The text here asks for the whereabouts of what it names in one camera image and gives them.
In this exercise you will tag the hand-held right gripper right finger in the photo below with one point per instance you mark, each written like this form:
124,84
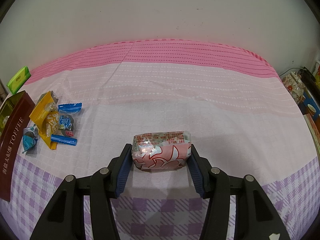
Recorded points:
197,172

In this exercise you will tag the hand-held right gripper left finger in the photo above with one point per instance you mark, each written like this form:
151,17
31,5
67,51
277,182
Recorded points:
122,170

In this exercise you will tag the pink cake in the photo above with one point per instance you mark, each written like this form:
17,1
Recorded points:
162,155

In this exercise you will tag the dark candy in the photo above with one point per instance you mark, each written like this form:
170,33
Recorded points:
66,123

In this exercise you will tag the small light blue snack packet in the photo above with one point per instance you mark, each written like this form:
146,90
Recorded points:
30,140

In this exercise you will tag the large yellow snack packet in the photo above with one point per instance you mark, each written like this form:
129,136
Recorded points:
41,112

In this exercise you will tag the gold tin box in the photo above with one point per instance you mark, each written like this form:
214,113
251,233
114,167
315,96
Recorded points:
15,140

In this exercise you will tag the pink and purple checked tablecloth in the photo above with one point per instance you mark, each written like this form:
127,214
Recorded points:
200,100

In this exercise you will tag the floral teapot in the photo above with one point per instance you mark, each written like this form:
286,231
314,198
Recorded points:
293,87

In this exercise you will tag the printed box with teacup picture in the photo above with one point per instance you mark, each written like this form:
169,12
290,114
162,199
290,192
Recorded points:
312,110

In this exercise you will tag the green tissue pack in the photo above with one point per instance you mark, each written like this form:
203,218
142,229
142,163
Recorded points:
18,78

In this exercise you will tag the black device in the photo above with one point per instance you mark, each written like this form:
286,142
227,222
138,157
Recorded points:
308,76

